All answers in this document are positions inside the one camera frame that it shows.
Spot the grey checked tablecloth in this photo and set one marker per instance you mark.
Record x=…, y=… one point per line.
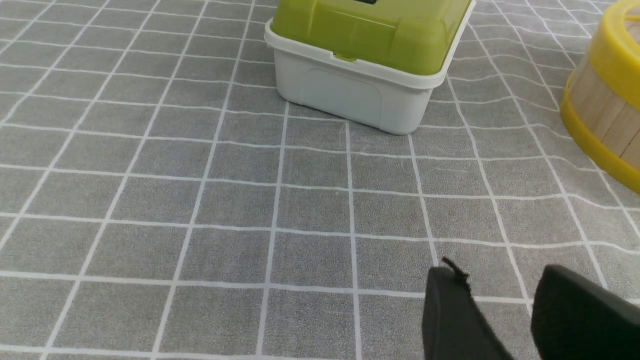
x=160, y=201

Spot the bamboo steamer basket yellow rims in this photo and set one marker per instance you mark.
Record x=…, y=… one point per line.
x=601, y=100

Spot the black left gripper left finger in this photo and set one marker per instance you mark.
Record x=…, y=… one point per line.
x=453, y=327

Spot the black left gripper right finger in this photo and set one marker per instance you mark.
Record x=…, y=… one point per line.
x=575, y=319

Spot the green lidded white storage box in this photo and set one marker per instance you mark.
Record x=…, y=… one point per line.
x=374, y=62

